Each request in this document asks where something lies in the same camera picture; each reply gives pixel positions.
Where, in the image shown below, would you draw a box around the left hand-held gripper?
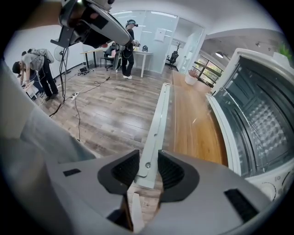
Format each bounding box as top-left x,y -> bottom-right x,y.
50,0 -> 133,49

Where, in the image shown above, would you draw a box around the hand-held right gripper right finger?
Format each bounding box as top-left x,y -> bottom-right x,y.
142,149 -> 273,235

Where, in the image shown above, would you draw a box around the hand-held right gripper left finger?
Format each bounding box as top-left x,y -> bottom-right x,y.
45,149 -> 141,235

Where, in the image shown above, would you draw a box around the white glass oven door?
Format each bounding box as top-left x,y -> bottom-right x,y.
134,83 -> 237,189

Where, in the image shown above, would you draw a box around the white oven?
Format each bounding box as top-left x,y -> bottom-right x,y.
205,47 -> 294,202

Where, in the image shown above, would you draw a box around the person's left forearm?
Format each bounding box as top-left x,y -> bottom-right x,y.
13,0 -> 62,32

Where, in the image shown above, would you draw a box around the black office chair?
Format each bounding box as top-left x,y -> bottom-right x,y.
100,42 -> 118,71
165,50 -> 180,70

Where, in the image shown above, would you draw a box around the white desk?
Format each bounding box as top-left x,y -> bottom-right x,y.
132,50 -> 154,78

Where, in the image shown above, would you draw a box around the black floor device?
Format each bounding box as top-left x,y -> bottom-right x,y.
78,67 -> 94,76

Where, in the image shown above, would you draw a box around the black coat rack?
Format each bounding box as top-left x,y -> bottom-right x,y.
171,39 -> 185,52

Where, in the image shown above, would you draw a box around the wooden table with white legs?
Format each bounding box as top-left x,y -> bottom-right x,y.
132,69 -> 230,232

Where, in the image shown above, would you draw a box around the grey shorts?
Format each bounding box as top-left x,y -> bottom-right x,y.
0,58 -> 97,235

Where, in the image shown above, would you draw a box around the black railing with wooden handrail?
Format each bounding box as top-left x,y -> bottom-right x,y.
194,57 -> 225,88

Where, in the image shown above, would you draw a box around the small light wooden table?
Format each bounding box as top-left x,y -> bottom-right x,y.
21,83 -> 39,101

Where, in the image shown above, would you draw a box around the green spiky potted plant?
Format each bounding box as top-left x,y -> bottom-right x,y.
275,43 -> 294,59

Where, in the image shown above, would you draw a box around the black floor cable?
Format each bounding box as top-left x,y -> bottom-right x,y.
73,77 -> 111,142

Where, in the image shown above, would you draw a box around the white pedestal fan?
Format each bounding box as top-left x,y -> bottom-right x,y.
53,45 -> 72,75

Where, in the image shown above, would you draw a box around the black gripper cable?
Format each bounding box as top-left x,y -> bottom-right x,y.
49,45 -> 70,118

